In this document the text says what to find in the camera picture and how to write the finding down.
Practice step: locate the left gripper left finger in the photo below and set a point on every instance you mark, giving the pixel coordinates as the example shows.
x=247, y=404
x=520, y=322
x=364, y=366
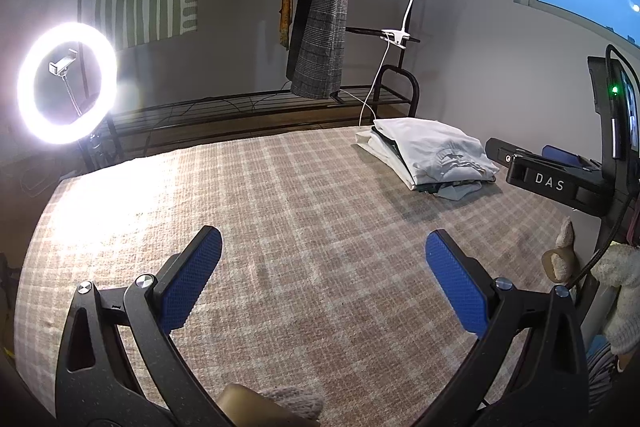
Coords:
x=183, y=277

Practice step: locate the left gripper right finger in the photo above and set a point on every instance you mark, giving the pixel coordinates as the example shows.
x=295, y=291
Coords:
x=467, y=285

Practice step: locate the white t-shirt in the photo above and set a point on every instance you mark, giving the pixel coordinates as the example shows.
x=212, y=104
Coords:
x=434, y=152

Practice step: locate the black metal clothes rack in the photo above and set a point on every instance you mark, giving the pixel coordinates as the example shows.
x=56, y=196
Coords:
x=231, y=67

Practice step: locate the pink plaid blanket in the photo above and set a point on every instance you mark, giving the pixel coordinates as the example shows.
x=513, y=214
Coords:
x=322, y=283

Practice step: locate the white folded cloth stack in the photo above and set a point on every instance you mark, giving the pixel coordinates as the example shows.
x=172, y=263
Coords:
x=374, y=145

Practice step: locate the grey plaid hanging coat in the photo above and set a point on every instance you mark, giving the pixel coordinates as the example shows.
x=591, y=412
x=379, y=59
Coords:
x=315, y=60

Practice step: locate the yellow hanging scarf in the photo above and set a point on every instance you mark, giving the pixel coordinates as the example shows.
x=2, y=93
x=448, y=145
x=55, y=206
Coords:
x=286, y=15

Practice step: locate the white ring light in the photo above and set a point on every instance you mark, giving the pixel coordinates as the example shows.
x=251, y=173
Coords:
x=86, y=121

